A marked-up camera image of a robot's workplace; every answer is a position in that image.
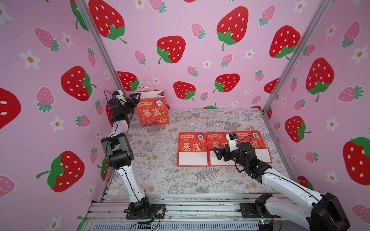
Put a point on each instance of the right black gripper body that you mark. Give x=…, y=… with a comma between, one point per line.
x=226, y=154

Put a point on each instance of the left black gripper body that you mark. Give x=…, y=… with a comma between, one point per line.
x=128, y=107

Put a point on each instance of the red paper bag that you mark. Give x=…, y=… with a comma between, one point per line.
x=217, y=139
x=192, y=148
x=248, y=137
x=152, y=108

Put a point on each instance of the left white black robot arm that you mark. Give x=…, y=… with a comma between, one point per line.
x=120, y=156

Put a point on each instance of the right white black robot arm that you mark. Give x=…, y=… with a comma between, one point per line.
x=310, y=209

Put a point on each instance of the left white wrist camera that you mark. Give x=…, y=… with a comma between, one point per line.
x=119, y=95

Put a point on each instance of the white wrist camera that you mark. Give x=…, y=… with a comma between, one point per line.
x=232, y=141
x=119, y=95

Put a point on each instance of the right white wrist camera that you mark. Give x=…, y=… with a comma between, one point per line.
x=232, y=141

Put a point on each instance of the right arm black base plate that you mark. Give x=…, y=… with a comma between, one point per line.
x=253, y=210

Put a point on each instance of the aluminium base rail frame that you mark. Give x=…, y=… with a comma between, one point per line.
x=184, y=212

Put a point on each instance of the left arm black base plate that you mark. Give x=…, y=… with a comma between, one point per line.
x=156, y=211

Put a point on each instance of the left aluminium frame post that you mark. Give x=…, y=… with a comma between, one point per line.
x=87, y=17

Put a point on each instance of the aluminium frame post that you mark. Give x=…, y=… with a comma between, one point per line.
x=309, y=32
x=87, y=17

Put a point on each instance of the right aluminium frame post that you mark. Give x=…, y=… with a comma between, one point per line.
x=309, y=32

